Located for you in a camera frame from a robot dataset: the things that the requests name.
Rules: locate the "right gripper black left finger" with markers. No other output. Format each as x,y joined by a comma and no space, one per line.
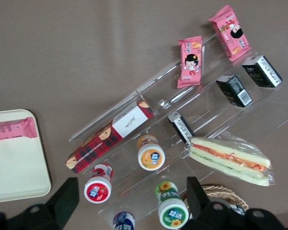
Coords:
64,198

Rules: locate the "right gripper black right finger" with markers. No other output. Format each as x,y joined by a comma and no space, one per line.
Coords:
196,198

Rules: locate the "plastic-wrapped sandwich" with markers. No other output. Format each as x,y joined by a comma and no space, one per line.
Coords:
230,160

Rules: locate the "cream plastic tray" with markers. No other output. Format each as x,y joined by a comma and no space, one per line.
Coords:
19,167

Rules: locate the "green gum jar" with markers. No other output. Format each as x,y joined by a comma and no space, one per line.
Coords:
172,213

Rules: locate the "oval wicker basket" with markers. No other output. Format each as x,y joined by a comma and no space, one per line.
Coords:
225,192

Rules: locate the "red gum jar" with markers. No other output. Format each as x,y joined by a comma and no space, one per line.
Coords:
98,189

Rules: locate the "aluminium foil container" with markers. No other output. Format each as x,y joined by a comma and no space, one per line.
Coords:
237,209

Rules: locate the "red plaid cookie box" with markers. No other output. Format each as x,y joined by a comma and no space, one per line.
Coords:
96,146

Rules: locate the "orange gum jar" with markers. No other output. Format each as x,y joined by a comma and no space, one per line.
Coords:
151,157

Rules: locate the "blue gum jar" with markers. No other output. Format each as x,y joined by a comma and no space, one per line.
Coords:
123,221

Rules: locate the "clear acrylic tiered stand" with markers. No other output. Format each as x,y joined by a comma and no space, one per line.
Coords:
124,172
206,107

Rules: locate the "small black snack carton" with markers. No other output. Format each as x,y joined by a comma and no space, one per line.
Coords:
262,72
234,91
181,127

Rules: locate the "pink wafer bar wrapper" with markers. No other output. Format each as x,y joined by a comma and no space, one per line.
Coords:
14,129

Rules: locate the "pink cartoon snack pack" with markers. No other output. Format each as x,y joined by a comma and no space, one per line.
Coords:
230,33
190,62

